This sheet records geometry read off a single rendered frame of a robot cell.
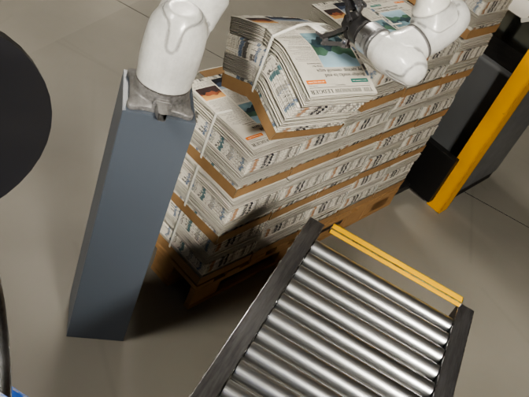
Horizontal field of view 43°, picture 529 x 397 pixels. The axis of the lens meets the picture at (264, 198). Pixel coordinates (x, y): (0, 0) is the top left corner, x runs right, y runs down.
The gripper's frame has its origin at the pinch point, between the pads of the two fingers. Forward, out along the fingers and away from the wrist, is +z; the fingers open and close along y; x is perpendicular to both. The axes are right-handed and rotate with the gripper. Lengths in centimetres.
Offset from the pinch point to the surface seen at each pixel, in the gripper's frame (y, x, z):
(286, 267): 55, -26, -48
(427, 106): 55, 106, 19
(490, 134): 71, 160, 13
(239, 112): 46.6, -4.7, 13.7
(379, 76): 30, 47, 6
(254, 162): 55, -7, -3
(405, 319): 57, -1, -74
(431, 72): 34, 89, 14
